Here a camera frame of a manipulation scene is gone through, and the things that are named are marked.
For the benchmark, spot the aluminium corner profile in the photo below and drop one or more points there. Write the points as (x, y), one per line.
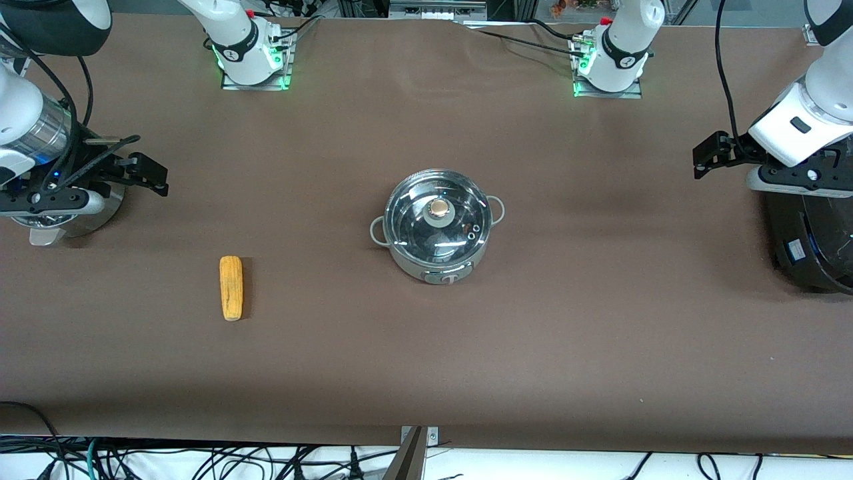
(811, 34)

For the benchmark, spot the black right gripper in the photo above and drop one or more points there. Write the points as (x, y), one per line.
(85, 158)

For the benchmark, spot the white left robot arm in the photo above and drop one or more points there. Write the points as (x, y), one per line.
(623, 46)

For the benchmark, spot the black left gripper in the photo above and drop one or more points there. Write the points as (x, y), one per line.
(732, 148)

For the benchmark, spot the yellow corn cob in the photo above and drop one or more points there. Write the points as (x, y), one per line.
(231, 286)

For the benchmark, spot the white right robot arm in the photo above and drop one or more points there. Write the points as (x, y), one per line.
(240, 40)

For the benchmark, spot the metal bracket with post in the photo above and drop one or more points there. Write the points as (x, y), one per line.
(410, 460)

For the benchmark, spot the brown table cover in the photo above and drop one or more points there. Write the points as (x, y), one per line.
(600, 333)

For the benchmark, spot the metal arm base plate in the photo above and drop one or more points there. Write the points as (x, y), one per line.
(630, 94)
(233, 85)

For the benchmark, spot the glass pot lid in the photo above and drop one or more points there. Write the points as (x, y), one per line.
(413, 226)

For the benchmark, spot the stainless steel steamer pot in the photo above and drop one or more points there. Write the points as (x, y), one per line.
(100, 223)

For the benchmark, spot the black rice cooker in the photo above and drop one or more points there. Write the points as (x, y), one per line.
(813, 240)

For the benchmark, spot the grey electric cooking pot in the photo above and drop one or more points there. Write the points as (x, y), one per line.
(416, 268)

